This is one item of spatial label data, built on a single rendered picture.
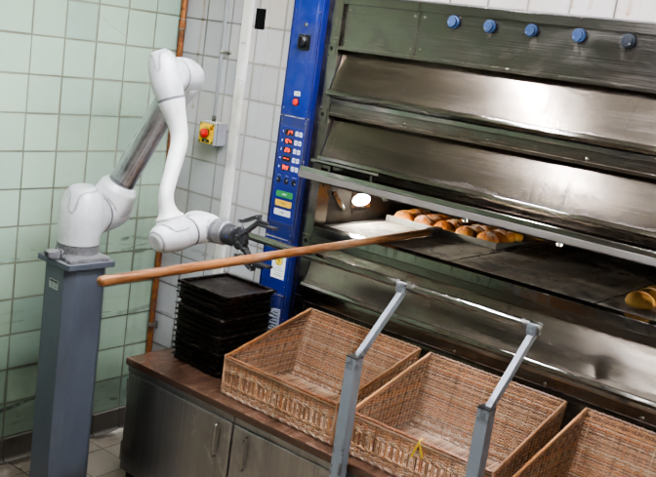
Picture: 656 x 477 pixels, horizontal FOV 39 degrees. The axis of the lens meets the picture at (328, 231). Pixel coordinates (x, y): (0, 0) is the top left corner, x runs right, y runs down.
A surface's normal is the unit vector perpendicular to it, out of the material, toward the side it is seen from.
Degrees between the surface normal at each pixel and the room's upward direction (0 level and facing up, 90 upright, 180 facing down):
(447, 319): 70
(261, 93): 90
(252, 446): 90
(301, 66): 90
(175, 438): 90
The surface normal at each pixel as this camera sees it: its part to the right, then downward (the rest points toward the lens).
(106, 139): 0.77, 0.22
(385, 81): -0.54, -0.28
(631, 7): -0.62, 0.07
